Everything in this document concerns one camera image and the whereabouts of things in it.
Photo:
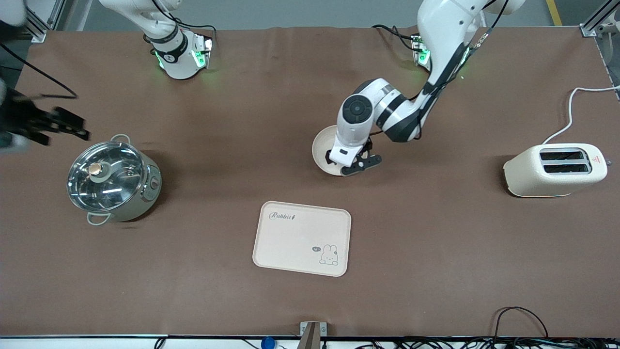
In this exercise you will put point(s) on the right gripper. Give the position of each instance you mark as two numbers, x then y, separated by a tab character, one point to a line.
19	119

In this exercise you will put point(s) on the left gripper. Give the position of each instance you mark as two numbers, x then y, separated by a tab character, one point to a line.
328	157

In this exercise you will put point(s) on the round cream plate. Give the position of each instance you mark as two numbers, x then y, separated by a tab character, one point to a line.
320	145

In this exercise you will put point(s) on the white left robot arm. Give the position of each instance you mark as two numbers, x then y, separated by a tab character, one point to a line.
436	29

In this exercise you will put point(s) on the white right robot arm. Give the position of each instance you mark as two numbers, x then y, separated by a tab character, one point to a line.
177	53

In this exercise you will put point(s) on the cream tray with rabbit print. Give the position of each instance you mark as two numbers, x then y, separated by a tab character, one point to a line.
295	240

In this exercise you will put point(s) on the glass pot lid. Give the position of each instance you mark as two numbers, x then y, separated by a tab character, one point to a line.
106	177

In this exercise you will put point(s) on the pale green electric cooking pot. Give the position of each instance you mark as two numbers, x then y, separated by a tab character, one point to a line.
145	194

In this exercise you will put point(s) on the brown table cloth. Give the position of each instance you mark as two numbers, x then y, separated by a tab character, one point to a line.
232	121

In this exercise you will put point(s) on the cream two-slot toaster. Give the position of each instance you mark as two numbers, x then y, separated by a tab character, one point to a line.
533	174

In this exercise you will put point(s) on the blue round cap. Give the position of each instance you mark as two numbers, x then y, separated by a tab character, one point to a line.
268	343

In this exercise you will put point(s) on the aluminium frame profile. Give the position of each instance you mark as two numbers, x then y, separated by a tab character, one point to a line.
598	19
43	22

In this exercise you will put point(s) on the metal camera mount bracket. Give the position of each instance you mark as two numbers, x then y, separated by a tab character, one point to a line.
312	334

